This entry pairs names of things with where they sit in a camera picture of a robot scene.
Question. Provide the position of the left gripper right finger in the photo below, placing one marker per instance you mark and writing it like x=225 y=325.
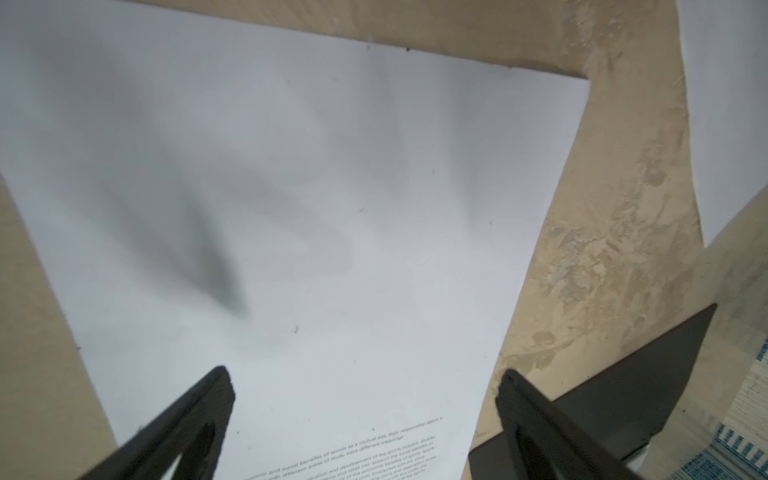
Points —
x=543 y=443

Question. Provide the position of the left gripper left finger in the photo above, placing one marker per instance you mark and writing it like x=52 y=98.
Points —
x=186 y=438

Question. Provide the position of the orange black file folder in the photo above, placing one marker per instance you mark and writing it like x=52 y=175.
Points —
x=625 y=405

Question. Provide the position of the text paper sheet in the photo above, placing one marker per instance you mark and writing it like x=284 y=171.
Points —
x=724 y=52

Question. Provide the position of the blank white paper sheet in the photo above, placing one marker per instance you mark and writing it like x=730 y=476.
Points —
x=346 y=227

